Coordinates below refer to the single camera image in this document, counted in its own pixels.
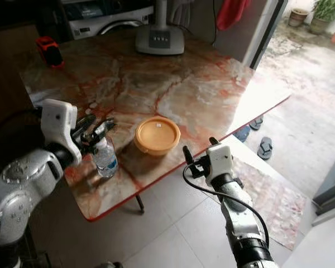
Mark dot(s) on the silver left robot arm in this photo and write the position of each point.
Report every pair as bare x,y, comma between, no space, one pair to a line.
22,195

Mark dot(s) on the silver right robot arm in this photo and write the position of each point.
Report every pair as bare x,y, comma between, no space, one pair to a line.
243,223

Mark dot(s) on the white washing machine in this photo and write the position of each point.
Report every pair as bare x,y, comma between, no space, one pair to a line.
100,19

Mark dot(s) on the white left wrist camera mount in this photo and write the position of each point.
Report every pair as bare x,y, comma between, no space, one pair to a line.
58,125

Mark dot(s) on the patterned beige floor mat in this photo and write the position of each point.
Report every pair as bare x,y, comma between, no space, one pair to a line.
257,198

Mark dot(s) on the grey flip-flop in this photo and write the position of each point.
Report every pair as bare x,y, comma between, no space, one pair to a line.
256,123
265,148

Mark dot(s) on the red hanging cloth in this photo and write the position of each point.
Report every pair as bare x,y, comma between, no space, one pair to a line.
231,12

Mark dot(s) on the green potted plant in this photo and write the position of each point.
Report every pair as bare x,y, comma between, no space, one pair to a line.
328,11

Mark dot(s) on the orange round lidded container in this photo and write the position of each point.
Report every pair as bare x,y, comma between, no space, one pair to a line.
157,135

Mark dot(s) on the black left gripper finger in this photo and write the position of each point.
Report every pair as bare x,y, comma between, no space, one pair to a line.
89,123
101,134

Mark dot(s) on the grey fan base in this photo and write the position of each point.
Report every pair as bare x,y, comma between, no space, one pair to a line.
159,40

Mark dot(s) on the beige flower pot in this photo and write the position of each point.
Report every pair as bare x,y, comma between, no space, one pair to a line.
298,17

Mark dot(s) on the blue flip-flop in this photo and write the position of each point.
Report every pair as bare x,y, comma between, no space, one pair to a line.
242,134

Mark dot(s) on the clear plastic water bottle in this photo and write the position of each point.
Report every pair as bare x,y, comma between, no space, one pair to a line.
106,161

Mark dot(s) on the red and black device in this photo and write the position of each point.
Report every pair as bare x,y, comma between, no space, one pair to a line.
49,53

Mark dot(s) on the black door frame post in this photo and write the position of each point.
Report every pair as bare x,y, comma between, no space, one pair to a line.
268,28

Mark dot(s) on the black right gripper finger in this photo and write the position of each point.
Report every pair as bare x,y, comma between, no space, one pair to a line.
214,142
188,155

